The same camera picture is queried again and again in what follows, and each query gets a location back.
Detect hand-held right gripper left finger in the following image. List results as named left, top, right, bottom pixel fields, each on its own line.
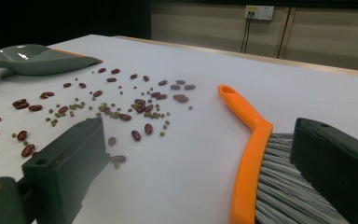
left=21, top=116, right=111, bottom=224

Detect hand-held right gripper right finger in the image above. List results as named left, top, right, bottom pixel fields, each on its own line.
left=290, top=117, right=358, bottom=224

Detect red kidney beans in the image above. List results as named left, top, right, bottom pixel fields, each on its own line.
left=0, top=67, right=197, bottom=166

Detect orange brush with grey bristles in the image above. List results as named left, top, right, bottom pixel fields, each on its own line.
left=217, top=83, right=352, bottom=224

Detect grey dustpan with orange edge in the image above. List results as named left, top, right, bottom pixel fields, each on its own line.
left=0, top=43, right=103, bottom=77

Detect wooden table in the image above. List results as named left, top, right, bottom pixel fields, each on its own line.
left=115, top=35, right=358, bottom=79

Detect white table cover sheet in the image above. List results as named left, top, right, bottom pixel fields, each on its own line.
left=0, top=34, right=358, bottom=224

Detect black socket cable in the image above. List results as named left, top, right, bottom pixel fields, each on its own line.
left=240, top=12, right=251, bottom=54
left=244, top=12, right=254, bottom=54

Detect white wall socket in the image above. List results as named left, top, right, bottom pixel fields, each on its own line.
left=244, top=4, right=275, bottom=21

